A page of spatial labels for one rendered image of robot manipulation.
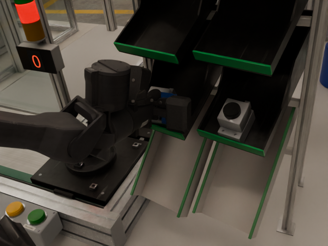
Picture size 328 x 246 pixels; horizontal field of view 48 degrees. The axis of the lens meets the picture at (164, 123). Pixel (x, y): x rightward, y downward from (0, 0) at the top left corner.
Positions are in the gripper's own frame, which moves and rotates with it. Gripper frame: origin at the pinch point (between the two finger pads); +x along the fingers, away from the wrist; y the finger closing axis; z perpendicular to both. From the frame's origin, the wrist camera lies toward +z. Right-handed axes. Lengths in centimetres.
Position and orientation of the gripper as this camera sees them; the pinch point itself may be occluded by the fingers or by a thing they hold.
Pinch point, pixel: (156, 100)
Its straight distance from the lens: 69.7
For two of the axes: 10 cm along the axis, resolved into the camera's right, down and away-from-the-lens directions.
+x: 4.9, -3.4, 8.0
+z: -0.2, -9.3, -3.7
